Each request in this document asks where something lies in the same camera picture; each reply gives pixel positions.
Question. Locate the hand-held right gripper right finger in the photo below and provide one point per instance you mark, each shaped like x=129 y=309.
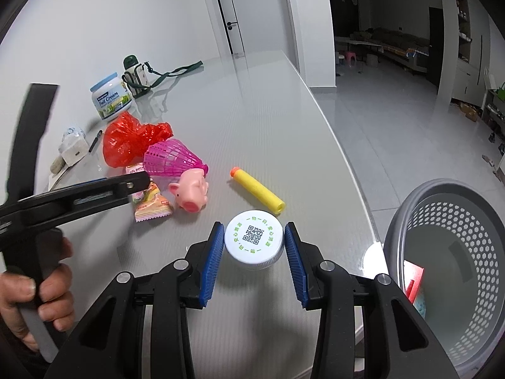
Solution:
x=296 y=264

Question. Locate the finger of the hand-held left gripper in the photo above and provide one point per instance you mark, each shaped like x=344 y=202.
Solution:
x=118 y=183
x=98 y=207

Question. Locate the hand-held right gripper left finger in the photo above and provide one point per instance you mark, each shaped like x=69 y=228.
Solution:
x=209 y=264

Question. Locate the pink orange snack packet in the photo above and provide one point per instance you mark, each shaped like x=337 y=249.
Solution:
x=154 y=205

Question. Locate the red plastic bag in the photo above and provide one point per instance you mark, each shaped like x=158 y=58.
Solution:
x=130 y=138

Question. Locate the white bottle cap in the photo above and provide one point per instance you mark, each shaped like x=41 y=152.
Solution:
x=254 y=241

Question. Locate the pink plastic shuttlecock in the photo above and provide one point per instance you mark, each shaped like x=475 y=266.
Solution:
x=169 y=158

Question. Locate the pink pig toy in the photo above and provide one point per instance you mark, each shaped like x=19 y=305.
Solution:
x=191 y=189

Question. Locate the yellow foam dart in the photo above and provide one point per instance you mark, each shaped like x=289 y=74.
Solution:
x=260 y=193

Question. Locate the red cardboard box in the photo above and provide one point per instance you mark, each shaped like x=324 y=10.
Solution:
x=415 y=278

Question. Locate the grey perforated basket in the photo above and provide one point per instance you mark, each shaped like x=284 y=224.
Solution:
x=465 y=221

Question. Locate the person's left hand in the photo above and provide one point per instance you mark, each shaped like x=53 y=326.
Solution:
x=55 y=296

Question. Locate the beige small object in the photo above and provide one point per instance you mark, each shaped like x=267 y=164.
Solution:
x=57 y=165

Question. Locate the black pen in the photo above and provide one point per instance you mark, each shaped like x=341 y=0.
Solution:
x=95 y=141

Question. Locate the milk powder can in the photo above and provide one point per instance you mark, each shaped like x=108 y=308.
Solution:
x=110 y=96

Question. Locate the pink plastic stool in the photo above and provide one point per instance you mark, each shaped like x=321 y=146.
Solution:
x=350 y=56

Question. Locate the grey bucket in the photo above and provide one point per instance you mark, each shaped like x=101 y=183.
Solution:
x=371 y=59

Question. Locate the white door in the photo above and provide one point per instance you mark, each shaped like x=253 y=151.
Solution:
x=260 y=8

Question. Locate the dark sofa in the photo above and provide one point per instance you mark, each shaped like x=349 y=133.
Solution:
x=390 y=43

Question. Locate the shoe rack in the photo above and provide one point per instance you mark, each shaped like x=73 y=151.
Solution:
x=496 y=114

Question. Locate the green handbag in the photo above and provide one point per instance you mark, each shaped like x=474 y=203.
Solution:
x=501 y=91

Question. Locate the built-in wall shelf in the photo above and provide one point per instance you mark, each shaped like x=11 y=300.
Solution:
x=465 y=47

